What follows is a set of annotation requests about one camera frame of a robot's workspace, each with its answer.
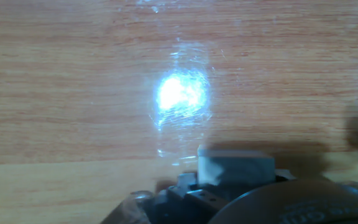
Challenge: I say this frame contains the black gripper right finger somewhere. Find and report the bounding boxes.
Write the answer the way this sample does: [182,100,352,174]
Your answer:
[275,169,296,182]

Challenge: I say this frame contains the plain wooden cube block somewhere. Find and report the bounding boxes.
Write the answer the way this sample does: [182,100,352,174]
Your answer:
[196,144,276,191]

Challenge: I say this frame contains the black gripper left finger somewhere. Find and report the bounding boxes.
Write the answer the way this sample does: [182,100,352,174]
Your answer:
[154,172,230,224]

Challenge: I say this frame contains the wooden work board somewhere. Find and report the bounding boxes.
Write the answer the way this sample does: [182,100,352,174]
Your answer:
[0,0,358,224]

